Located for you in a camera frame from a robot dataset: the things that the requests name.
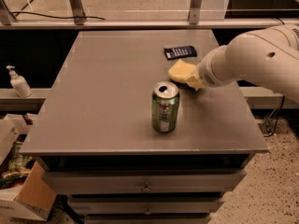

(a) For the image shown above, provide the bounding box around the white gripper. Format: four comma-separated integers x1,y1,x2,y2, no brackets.
184,46,237,91

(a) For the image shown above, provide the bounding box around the yellow sponge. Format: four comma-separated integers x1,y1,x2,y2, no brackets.
168,59,195,83

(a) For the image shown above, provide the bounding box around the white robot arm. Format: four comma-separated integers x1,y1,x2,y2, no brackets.
184,24,299,103

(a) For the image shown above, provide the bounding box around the blue rxbar wrapper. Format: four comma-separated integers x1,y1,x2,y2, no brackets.
164,46,197,60

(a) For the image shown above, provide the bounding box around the green soda can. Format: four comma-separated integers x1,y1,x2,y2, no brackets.
151,81,180,133

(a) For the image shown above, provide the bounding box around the grey drawer cabinet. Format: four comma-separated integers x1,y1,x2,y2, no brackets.
21,30,267,224

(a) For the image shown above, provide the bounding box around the white pump soap bottle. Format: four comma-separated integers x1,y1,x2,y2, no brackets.
6,65,33,98

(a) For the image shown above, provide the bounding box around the green bottle in box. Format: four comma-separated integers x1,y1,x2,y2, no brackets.
8,141,30,170

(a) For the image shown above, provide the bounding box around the open cardboard box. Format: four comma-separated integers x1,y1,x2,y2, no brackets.
0,114,56,221

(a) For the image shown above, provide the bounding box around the black floor cable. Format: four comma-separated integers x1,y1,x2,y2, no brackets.
262,95,286,138

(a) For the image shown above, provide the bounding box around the grey metal railing frame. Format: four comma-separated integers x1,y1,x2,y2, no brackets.
1,0,299,30

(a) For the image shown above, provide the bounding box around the black cable on ledge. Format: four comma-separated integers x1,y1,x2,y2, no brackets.
8,10,107,21

